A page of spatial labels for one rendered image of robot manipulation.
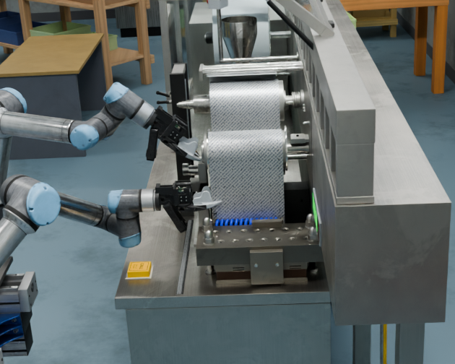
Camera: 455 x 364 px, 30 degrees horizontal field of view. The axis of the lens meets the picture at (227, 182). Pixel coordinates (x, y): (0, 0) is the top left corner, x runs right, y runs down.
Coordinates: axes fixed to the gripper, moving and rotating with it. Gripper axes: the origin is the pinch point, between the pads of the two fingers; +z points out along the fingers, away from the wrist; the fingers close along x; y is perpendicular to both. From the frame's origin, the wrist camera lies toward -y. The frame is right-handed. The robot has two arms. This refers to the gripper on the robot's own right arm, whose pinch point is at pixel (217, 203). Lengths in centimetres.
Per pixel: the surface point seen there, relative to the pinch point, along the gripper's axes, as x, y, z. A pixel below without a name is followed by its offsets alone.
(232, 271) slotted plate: -19.0, -14.8, 4.2
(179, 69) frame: 39, 35, -13
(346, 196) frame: -83, 37, 33
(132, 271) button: -13.1, -16.7, -27.8
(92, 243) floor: 197, -109, -87
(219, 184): -0.2, 6.7, 0.8
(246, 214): -0.3, -4.0, 9.1
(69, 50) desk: 412, -42, -134
